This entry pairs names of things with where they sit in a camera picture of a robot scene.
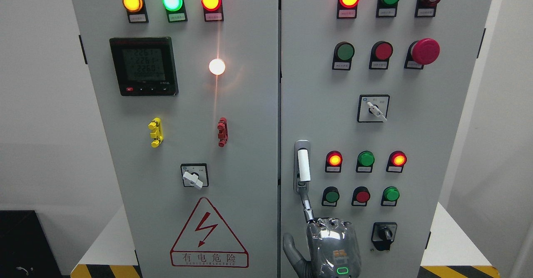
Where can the green indicator light top left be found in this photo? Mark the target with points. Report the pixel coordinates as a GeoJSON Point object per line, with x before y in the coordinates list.
{"type": "Point", "coordinates": [175, 10]}

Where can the red push button second row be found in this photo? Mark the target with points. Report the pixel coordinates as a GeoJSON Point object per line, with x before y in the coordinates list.
{"type": "Point", "coordinates": [380, 55]}

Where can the black digital power meter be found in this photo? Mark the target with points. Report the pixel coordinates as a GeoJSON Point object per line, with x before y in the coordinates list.
{"type": "Point", "coordinates": [144, 66]}

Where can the red lit indicator top right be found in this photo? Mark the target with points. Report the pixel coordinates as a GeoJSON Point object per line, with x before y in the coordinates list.
{"type": "Point", "coordinates": [347, 9]}

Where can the red terminal connector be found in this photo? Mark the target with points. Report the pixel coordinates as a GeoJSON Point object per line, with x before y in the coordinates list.
{"type": "Point", "coordinates": [222, 127]}

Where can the red push button lower middle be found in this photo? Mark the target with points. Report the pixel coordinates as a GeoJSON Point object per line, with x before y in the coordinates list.
{"type": "Point", "coordinates": [361, 196]}

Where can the red lit indicator lower right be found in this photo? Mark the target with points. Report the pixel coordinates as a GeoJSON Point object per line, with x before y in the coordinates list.
{"type": "Point", "coordinates": [396, 162]}

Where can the black rotary knob switch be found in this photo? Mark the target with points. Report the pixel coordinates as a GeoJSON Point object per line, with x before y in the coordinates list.
{"type": "Point", "coordinates": [383, 235]}

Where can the red electric hazard warning sign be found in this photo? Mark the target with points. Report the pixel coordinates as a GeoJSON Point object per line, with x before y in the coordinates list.
{"type": "Point", "coordinates": [206, 240]}

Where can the black box lower left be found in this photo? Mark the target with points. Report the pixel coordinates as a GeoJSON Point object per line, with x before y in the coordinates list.
{"type": "Point", "coordinates": [24, 249]}

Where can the left grey cabinet door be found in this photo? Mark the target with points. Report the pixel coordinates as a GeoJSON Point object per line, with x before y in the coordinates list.
{"type": "Point", "coordinates": [243, 175]}

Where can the silver cabinet door handle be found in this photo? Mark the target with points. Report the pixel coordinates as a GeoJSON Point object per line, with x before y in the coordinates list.
{"type": "Point", "coordinates": [301, 173]}

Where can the left door white selector switch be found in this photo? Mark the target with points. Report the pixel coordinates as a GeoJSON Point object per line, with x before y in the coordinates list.
{"type": "Point", "coordinates": [195, 175]}

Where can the green button top right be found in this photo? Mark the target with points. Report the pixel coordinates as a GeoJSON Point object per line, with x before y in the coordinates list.
{"type": "Point", "coordinates": [386, 8]}

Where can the green indicator lower middle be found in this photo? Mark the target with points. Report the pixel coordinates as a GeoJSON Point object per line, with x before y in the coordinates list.
{"type": "Point", "coordinates": [365, 162]}

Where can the red indicator light top left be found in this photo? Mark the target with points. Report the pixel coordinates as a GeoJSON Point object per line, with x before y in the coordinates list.
{"type": "Point", "coordinates": [213, 10]}

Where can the right grey cabinet door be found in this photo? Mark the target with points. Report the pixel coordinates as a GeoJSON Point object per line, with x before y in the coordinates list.
{"type": "Point", "coordinates": [320, 105]}

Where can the green indicator lower right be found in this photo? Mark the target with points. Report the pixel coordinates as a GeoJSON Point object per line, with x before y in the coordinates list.
{"type": "Point", "coordinates": [390, 196]}

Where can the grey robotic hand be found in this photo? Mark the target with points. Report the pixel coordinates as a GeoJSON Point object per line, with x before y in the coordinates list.
{"type": "Point", "coordinates": [332, 244]}

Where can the red lit indicator lower left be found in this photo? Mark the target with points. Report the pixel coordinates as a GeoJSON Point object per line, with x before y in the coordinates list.
{"type": "Point", "coordinates": [333, 162]}

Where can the red lit indicator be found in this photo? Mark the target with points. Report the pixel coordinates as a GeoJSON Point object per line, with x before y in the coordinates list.
{"type": "Point", "coordinates": [347, 9]}
{"type": "Point", "coordinates": [333, 162]}
{"type": "Point", "coordinates": [396, 162]}

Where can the upper right white selector switch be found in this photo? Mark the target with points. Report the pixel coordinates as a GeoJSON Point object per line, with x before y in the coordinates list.
{"type": "Point", "coordinates": [373, 108]}

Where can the white glowing indicator light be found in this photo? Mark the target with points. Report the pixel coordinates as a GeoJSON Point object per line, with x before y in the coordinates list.
{"type": "Point", "coordinates": [217, 66]}

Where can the green push button lower left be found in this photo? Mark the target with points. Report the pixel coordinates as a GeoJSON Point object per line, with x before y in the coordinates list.
{"type": "Point", "coordinates": [330, 196]}

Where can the grey cabinet door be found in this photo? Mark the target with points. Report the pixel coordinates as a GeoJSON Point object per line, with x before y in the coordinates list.
{"type": "Point", "coordinates": [243, 175]}
{"type": "Point", "coordinates": [320, 105]}

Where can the green push button second row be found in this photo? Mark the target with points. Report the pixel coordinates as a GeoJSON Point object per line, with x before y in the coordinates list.
{"type": "Point", "coordinates": [342, 57]}

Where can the yellow terminal connector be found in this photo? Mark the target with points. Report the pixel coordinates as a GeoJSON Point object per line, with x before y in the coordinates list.
{"type": "Point", "coordinates": [155, 127]}

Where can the red mushroom emergency stop button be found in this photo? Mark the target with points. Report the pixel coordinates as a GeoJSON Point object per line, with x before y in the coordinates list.
{"type": "Point", "coordinates": [422, 52]}

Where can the dark red buzzer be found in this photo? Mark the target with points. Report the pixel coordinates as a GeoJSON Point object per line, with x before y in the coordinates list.
{"type": "Point", "coordinates": [426, 8]}

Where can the yellow indicator light top left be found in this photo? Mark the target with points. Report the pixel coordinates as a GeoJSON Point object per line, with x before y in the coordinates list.
{"type": "Point", "coordinates": [136, 11]}

